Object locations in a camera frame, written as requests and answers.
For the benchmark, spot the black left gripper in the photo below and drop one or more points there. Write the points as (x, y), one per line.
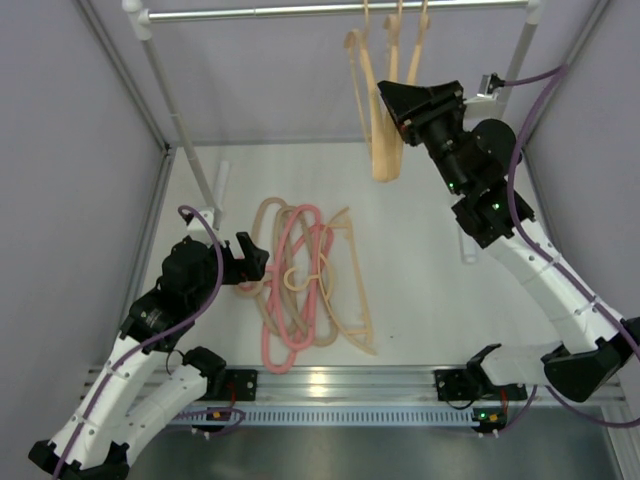
(251, 267)

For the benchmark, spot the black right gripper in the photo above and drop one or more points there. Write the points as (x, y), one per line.
(435, 104)

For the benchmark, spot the cream hanger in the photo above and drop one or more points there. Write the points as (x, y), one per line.
(415, 65)
(345, 302)
(379, 151)
(364, 84)

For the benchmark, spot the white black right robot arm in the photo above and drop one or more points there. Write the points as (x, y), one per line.
(594, 343)

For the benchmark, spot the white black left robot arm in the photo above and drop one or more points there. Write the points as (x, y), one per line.
(108, 431)

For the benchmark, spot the pink upper thick hanger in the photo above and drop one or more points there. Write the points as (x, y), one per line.
(301, 341)

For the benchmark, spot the pink thick hanger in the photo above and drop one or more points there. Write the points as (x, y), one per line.
(318, 342)
(301, 341)

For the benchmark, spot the beige outer thick hanger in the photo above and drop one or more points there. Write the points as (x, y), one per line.
(286, 297)

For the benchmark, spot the pink lower thick hanger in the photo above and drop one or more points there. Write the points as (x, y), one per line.
(318, 342)

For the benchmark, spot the white left rack foot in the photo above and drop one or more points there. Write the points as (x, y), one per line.
(214, 197)

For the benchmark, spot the white rack foot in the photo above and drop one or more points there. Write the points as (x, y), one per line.
(214, 197)
(468, 248)

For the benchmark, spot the silver horizontal rack bar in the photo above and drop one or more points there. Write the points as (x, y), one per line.
(337, 9)

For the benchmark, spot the white right rack foot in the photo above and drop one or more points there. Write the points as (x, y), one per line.
(468, 248)

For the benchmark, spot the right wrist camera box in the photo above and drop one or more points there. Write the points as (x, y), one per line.
(489, 89)

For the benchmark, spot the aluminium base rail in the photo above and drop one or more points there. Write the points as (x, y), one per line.
(355, 385)

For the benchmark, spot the grey slotted cable duct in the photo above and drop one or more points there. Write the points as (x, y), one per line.
(253, 415)

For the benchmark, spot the aluminium right corner frame post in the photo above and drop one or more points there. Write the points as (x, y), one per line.
(577, 47)

